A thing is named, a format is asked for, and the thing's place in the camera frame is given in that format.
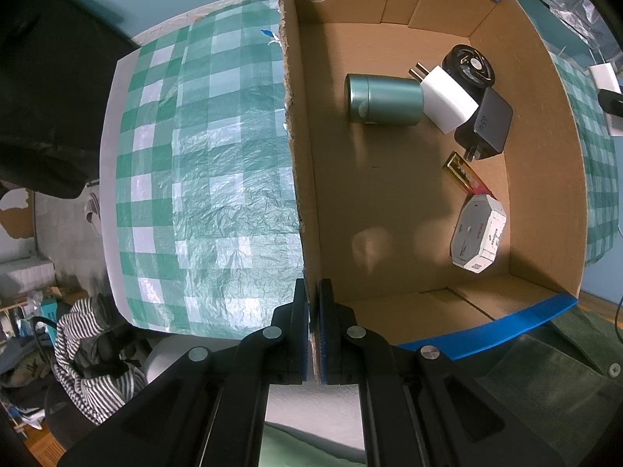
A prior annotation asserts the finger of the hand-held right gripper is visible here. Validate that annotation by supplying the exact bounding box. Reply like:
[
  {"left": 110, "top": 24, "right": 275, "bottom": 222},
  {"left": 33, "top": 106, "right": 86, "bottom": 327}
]
[{"left": 598, "top": 86, "right": 623, "bottom": 137}]

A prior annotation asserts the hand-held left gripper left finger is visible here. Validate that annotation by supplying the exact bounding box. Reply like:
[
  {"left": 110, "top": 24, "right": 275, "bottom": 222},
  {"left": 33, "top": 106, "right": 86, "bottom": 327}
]
[{"left": 56, "top": 277, "right": 312, "bottom": 467}]

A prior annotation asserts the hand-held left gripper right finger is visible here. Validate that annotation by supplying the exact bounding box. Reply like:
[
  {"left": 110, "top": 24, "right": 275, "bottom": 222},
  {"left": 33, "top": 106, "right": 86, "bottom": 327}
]
[{"left": 317, "top": 278, "right": 585, "bottom": 467}]

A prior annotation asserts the large white charger cube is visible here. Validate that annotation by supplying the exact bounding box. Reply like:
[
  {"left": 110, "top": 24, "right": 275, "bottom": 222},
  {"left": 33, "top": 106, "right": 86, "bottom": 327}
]
[{"left": 589, "top": 63, "right": 620, "bottom": 93}]

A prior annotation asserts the black charger plug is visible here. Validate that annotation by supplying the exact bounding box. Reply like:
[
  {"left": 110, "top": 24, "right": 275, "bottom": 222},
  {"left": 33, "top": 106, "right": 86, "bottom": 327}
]
[{"left": 454, "top": 88, "right": 514, "bottom": 161}]

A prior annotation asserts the black round fan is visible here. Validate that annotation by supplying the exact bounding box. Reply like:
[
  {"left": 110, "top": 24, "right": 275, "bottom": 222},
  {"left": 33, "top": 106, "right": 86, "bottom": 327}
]
[{"left": 442, "top": 44, "right": 497, "bottom": 92}]

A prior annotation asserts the cardboard box with blue rim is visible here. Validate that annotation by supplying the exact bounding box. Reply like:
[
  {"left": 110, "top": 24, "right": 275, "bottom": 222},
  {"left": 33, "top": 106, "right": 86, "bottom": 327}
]
[{"left": 276, "top": 0, "right": 587, "bottom": 385}]

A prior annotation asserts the small white charger plug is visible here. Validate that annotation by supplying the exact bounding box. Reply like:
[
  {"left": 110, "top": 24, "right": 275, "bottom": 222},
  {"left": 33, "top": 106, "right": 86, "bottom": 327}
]
[{"left": 409, "top": 62, "right": 479, "bottom": 134}]

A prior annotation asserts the white octagonal box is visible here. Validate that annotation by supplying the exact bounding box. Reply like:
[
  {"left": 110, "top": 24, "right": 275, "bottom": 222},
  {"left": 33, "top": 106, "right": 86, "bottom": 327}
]
[{"left": 449, "top": 193, "right": 508, "bottom": 273}]

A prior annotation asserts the green metal cylinder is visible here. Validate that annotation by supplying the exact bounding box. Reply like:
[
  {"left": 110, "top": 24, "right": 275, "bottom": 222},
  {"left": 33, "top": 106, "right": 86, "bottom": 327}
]
[{"left": 344, "top": 74, "right": 426, "bottom": 127}]

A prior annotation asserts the silver crinkled curtain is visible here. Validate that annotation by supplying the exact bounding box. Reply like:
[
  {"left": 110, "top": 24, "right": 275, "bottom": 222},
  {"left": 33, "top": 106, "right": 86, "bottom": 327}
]
[{"left": 487, "top": 0, "right": 623, "bottom": 54}]

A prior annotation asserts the green checked tablecloth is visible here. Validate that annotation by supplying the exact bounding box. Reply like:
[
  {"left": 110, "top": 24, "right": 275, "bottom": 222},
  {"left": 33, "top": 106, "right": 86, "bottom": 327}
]
[{"left": 117, "top": 0, "right": 621, "bottom": 339}]

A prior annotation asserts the striped cloth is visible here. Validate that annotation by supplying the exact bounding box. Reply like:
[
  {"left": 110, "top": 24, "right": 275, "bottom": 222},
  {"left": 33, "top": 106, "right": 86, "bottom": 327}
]
[{"left": 53, "top": 297, "right": 147, "bottom": 424}]

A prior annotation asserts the green garment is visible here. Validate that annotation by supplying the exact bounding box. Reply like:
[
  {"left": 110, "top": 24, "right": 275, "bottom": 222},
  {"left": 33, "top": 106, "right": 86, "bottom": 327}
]
[{"left": 472, "top": 302, "right": 623, "bottom": 467}]

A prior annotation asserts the teal box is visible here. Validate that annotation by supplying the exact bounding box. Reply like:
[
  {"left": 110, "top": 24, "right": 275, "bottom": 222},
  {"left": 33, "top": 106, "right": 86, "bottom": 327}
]
[{"left": 41, "top": 299, "right": 71, "bottom": 323}]

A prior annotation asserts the white plastic crate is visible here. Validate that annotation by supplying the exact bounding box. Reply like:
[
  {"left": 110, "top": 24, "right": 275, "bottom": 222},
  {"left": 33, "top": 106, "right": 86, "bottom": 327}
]
[{"left": 0, "top": 260, "right": 52, "bottom": 297}]

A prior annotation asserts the dark hanging jacket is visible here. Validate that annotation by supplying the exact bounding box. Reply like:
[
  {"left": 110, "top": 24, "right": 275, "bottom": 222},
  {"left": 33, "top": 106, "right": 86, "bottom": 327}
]
[{"left": 0, "top": 0, "right": 142, "bottom": 200}]

